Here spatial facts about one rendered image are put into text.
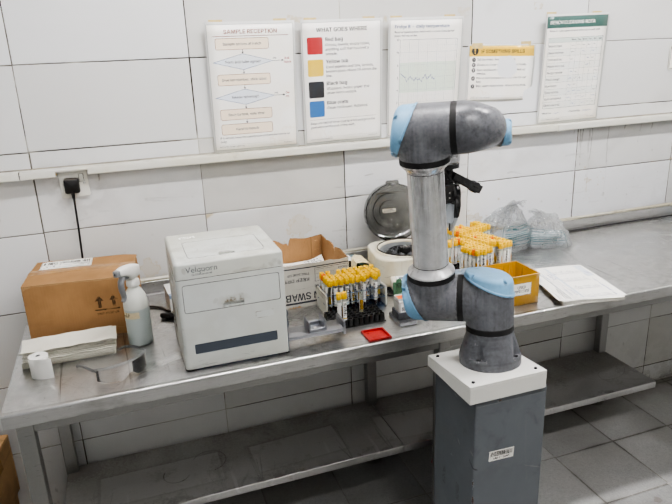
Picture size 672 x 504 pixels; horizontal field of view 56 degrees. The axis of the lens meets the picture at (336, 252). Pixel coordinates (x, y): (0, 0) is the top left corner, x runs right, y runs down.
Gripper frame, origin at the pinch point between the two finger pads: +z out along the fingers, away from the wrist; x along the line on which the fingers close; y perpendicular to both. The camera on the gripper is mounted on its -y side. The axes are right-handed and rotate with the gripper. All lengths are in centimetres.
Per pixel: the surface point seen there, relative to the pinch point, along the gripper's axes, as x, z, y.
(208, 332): 21, 15, 78
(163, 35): -43, -60, 81
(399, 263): -13.5, 15.0, 12.7
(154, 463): -29, 86, 101
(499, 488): 56, 52, 12
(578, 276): -3, 24, -49
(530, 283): 10.1, 18.2, -22.2
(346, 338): 15.3, 25.3, 39.2
